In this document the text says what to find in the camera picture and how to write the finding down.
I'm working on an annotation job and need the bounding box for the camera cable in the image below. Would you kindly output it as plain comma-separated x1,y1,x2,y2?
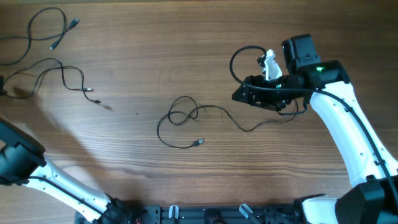
27,175,109,218
229,45,398,206

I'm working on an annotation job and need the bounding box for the separated black cable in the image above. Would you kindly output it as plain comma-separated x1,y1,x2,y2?
0,6,81,67
0,57,103,105

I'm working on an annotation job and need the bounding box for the right camera cable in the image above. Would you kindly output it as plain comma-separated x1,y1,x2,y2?
229,45,398,206

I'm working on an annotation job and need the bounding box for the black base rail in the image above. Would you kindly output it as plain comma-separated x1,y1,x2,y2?
74,203,302,224

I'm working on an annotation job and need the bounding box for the black cable bundle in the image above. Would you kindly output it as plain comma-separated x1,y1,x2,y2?
156,95,299,149

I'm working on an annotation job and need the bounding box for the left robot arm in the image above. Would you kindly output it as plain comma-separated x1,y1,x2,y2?
1,88,133,223

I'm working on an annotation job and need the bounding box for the left camera cable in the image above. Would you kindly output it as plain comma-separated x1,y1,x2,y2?
27,175,109,218

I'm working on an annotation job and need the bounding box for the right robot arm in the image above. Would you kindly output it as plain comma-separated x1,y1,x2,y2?
232,34,397,223

